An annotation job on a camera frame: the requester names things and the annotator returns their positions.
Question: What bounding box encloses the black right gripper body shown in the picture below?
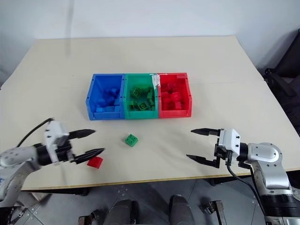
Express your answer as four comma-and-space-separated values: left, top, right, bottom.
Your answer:
214, 128, 232, 168

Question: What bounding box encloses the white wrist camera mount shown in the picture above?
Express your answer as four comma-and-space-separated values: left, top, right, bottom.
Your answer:
219, 127, 242, 163
44, 120, 70, 163

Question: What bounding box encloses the white tape strip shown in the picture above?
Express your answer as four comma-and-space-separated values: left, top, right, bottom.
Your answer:
150, 73, 161, 90

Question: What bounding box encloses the black table frame bar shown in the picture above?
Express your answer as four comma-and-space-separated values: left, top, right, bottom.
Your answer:
21, 187, 90, 197

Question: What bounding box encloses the green plastic bin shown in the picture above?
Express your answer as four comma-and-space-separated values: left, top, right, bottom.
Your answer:
122, 73, 159, 120

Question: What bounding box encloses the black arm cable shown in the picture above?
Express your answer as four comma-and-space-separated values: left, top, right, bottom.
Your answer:
225, 161, 268, 213
17, 118, 54, 149

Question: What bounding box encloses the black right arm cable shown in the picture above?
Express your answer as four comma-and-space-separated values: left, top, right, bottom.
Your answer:
225, 161, 268, 213

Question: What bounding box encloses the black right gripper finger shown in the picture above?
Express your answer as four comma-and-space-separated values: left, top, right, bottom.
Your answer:
186, 154, 221, 169
190, 127, 221, 137

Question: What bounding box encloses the metal bracket under table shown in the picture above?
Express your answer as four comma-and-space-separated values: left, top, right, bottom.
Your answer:
199, 200, 224, 225
78, 209, 104, 225

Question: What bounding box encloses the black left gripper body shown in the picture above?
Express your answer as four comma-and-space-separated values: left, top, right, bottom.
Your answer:
56, 138, 77, 163

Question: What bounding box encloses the red plastic bin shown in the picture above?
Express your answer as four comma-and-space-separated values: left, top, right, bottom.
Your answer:
156, 72, 193, 119

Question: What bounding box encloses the black chair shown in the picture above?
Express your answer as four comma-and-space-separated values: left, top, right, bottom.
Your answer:
264, 27, 300, 139

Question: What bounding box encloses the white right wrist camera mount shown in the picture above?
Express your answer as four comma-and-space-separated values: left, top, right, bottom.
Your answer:
219, 127, 242, 163

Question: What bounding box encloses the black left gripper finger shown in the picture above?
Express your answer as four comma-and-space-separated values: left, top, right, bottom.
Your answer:
68, 128, 98, 140
70, 147, 105, 164

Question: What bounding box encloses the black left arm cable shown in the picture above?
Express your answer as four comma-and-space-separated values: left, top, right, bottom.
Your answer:
17, 118, 54, 149

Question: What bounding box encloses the dark rounded shape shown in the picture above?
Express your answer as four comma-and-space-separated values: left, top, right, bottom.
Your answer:
108, 199, 139, 225
169, 195, 195, 225

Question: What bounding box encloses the blue plastic bin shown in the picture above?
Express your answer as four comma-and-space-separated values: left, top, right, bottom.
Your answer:
86, 73, 126, 121

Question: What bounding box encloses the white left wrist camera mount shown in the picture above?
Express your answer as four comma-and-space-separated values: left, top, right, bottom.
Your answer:
44, 120, 70, 163

